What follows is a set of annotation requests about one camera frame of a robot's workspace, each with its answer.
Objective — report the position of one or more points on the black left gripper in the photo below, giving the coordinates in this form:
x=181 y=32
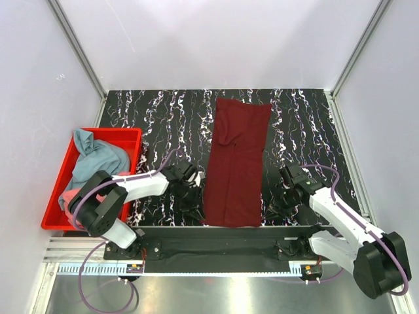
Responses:
x=195 y=206

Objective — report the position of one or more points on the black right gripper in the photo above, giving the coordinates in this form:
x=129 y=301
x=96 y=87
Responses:
x=274 y=208

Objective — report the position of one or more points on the dark red t shirt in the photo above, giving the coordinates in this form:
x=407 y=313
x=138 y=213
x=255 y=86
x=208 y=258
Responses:
x=234 y=177

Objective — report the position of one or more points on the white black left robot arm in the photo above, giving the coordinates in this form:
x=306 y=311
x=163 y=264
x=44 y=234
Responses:
x=153 y=183

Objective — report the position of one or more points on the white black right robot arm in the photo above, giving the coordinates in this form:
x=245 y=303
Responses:
x=378 y=261

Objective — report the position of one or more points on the black marbled table mat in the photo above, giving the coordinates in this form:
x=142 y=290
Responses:
x=179 y=123

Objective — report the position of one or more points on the light blue t shirt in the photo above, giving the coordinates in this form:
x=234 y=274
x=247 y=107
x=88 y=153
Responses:
x=94 y=155

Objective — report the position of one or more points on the pink t shirt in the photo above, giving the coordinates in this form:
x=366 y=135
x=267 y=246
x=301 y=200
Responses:
x=98 y=198

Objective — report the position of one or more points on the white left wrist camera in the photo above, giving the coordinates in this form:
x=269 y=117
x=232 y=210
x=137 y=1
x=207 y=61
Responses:
x=196 y=179

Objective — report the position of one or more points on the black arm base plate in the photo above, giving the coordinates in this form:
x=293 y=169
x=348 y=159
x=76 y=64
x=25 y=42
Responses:
x=219 y=264

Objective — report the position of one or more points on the aluminium frame rail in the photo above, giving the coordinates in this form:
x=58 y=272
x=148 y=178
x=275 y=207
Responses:
x=74 y=249

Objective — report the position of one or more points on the white slotted cable duct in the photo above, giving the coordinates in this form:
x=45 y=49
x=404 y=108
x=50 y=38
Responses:
x=125 y=270

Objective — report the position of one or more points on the left aluminium corner post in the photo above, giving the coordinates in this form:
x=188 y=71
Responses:
x=71 y=36

